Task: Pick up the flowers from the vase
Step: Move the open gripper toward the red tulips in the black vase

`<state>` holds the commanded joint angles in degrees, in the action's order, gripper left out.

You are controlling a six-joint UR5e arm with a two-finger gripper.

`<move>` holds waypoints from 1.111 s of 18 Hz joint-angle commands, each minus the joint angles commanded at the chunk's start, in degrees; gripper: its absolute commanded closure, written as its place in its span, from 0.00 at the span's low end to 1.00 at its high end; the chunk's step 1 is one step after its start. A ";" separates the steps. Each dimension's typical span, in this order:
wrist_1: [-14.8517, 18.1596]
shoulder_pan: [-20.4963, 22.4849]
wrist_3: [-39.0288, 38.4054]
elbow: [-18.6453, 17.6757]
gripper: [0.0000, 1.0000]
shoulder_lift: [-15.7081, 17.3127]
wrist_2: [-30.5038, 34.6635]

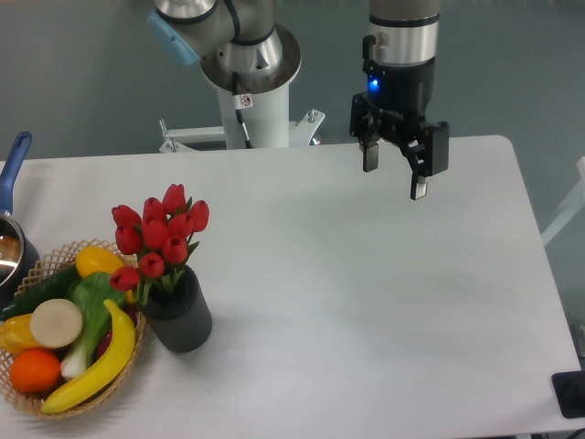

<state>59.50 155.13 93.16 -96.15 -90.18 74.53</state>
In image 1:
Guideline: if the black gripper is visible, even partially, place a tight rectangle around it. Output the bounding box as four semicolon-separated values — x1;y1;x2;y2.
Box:
349;34;450;200

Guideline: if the red tulip bouquet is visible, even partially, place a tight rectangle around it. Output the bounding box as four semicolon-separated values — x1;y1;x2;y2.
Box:
110;184;210;305

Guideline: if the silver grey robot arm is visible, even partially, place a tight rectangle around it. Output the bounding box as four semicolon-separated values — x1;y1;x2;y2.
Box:
148;1;449;199

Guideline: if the dark grey ribbed vase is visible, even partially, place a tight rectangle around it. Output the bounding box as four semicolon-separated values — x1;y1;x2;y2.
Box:
139;266;213;353

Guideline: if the black device at table edge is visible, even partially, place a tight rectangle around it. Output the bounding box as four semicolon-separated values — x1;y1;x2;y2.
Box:
551;370;585;419

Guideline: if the yellow banana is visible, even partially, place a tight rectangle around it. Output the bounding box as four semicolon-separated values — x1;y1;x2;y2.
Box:
41;299;136;415

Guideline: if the green bok choy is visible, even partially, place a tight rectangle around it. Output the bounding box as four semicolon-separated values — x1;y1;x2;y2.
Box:
61;272;126;380

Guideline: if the woven wicker basket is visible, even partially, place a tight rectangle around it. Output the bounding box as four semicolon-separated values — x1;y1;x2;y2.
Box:
1;239;147;420

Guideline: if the dark green cucumber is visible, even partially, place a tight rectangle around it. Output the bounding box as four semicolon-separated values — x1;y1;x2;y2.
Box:
1;265;80;321

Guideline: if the beige round radish slice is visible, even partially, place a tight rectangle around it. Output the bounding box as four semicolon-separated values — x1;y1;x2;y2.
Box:
29;299;83;348

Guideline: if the yellow bell pepper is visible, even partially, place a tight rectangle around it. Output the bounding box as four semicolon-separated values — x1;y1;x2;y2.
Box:
1;314;42;355

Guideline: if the orange fruit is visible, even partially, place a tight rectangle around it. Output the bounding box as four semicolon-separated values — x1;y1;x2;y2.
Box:
9;348;60;393

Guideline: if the white frame at right edge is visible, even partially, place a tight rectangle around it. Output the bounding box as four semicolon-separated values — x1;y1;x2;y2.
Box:
540;156;584;246

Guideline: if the blue handled saucepan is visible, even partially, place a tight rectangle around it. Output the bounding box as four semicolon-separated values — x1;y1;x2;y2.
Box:
1;132;38;308

